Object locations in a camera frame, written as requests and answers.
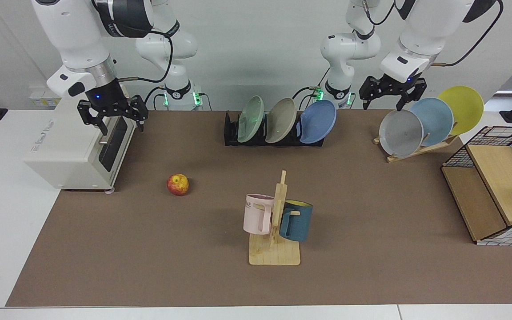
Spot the periwinkle blue plate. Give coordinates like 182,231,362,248
298,100,337,144

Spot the red yellow apple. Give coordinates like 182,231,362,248
167,173,190,196

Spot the grey plate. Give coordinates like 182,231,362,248
379,109,424,158

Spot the light blue plate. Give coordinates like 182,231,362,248
409,97,454,147

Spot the wooden plate stand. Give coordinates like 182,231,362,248
373,133,460,164

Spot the yellow plate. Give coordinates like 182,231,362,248
437,86,484,136

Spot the beige plate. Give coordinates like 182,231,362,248
265,98,298,144

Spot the black dish rack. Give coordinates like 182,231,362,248
224,111,326,147

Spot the pale green plate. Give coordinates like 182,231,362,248
237,96,265,144

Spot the pale toaster oven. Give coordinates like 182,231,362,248
24,95,139,194

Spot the brown table cloth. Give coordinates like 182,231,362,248
6,110,512,307

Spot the teal mug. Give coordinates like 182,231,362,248
279,200,313,242

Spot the pink mug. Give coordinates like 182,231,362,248
243,194,275,235

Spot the wooden cup stand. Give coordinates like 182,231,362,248
249,170,301,266

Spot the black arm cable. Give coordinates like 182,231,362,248
432,0,504,68
117,28,175,85

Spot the white wall socket box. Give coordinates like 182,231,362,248
29,88,63,108

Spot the wire basket with wooden floor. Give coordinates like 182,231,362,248
441,126,512,246

